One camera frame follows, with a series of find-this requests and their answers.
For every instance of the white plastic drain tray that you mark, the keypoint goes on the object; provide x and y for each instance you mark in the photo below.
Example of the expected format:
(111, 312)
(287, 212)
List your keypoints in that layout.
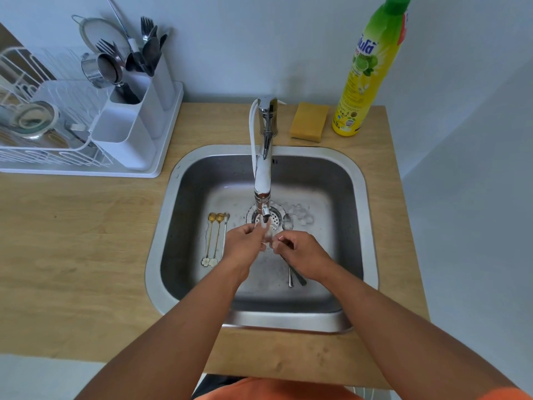
(166, 124)

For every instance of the person's right hand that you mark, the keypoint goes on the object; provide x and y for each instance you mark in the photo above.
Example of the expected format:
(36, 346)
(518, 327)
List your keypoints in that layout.
(304, 256)

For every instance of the person's left forearm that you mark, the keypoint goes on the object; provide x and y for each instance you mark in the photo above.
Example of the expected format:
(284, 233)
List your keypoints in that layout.
(166, 345)

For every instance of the person's right forearm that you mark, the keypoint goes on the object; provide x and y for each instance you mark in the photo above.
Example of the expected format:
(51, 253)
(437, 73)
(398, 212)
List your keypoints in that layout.
(395, 329)

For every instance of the steel sink drain strainer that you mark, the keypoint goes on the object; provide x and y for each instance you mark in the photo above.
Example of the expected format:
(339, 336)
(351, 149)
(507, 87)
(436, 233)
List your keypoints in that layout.
(277, 214)

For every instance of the yellow sponge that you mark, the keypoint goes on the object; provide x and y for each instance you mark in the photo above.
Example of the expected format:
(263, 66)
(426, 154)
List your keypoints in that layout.
(309, 122)

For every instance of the stainless steel sink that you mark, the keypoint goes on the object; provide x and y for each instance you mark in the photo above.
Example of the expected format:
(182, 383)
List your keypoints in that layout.
(333, 191)

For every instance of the person's left hand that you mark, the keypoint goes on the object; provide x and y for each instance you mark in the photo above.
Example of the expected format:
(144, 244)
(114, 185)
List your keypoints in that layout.
(243, 249)

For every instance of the steel fork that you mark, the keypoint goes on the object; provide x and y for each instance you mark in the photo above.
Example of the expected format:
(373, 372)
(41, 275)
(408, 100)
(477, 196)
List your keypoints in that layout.
(146, 29)
(106, 47)

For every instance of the chrome faucet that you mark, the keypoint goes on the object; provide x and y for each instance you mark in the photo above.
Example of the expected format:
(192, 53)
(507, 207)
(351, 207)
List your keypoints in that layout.
(263, 179)

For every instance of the long thin steel utensil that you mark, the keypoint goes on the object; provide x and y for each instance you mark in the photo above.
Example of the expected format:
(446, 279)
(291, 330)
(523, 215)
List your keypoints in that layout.
(134, 45)

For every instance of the dark trousers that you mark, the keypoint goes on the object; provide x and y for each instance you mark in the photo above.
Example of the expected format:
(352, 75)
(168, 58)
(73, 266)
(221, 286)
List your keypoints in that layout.
(212, 385)

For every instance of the steel utensil with white grip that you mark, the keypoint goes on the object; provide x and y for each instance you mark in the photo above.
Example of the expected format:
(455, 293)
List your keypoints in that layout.
(77, 128)

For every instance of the orange shirt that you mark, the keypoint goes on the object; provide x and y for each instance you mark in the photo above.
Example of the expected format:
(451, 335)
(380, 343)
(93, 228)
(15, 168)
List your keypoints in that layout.
(270, 391)

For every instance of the brown wooden panel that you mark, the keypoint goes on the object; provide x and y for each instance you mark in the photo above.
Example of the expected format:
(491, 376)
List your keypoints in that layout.
(5, 37)

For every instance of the dark utensil head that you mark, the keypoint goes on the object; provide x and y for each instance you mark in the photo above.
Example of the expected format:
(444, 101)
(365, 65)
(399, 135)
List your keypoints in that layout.
(133, 62)

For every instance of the yellow dish soap bottle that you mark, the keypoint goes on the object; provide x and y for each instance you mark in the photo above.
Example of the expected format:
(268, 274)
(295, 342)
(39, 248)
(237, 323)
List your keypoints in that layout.
(360, 91)

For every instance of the white cutlery holder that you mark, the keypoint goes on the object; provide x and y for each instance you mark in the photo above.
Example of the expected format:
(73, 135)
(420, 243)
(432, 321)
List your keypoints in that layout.
(123, 147)

